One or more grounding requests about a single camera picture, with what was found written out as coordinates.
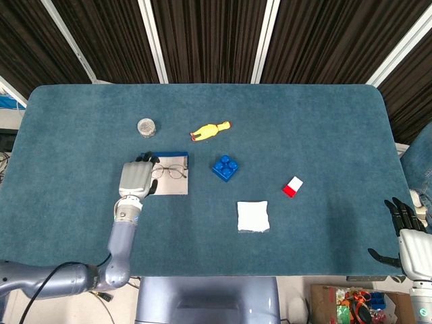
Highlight wire-frame eyeglasses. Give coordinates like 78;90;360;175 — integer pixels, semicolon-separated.
151;163;188;180

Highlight yellow rubber chicken toy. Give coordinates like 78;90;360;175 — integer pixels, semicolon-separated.
189;120;233;142

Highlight orange black goggles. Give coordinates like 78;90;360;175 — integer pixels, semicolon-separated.
349;290;371;310

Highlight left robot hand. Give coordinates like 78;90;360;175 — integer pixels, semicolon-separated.
117;151;160;200

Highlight blue and white glasses case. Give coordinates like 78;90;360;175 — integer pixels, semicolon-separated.
148;151;190;196

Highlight dark brown pleated curtain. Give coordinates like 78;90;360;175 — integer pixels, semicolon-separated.
0;0;432;146

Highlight blue building block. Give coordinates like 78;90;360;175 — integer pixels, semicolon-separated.
211;155;241;183

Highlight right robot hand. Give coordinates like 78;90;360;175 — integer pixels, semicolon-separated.
367;197;432;281

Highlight black equipment box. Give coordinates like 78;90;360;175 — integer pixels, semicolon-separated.
0;128;18;152

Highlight red and white block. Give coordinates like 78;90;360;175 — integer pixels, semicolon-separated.
281;175;304;199

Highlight white cloth in plastic bag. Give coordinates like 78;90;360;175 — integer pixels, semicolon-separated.
236;200;271;234

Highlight white metal frame post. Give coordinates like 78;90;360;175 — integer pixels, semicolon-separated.
0;76;28;106
137;0;169;84
250;0;281;84
366;13;432;87
40;0;99;84

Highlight cardboard box of toys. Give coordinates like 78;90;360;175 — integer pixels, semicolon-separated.
310;284;416;324

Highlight blue carpet table mat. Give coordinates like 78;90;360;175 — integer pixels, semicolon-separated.
0;83;414;277

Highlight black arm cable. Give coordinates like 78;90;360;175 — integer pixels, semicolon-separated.
19;252;112;324

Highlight blue-grey robot torso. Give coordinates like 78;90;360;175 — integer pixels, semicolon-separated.
134;276;281;324

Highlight round silver jar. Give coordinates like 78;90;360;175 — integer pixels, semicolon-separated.
136;117;158;138

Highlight blue plastic bin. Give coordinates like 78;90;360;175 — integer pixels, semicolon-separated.
369;292;388;311

